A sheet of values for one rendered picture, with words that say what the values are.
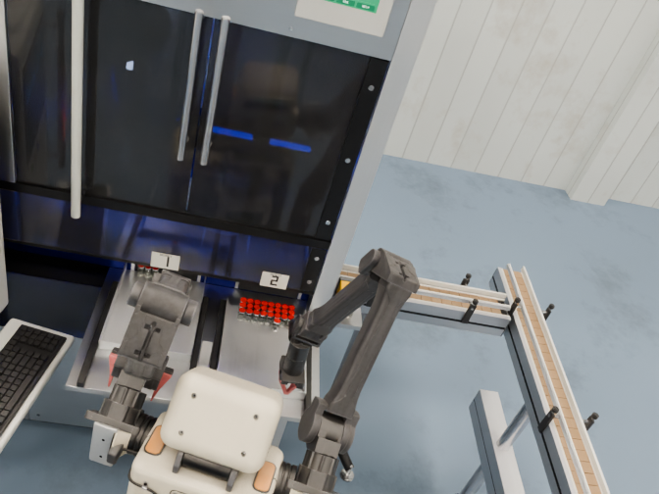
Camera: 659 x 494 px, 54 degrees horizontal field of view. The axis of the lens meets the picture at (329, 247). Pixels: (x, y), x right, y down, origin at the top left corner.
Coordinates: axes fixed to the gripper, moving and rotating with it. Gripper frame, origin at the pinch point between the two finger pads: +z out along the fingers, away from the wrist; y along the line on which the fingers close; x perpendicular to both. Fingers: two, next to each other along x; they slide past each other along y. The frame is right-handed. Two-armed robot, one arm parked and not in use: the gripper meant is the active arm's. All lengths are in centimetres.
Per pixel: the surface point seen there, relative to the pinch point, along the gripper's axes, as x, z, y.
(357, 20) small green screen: 3, -100, 22
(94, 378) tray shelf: 53, 3, -1
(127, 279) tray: 52, -2, 39
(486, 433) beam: -84, 37, 27
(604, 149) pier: -249, 13, 297
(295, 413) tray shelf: -3.4, 4.0, -3.9
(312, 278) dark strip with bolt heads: -5.2, -17.7, 32.3
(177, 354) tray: 32.1, -0.6, 9.0
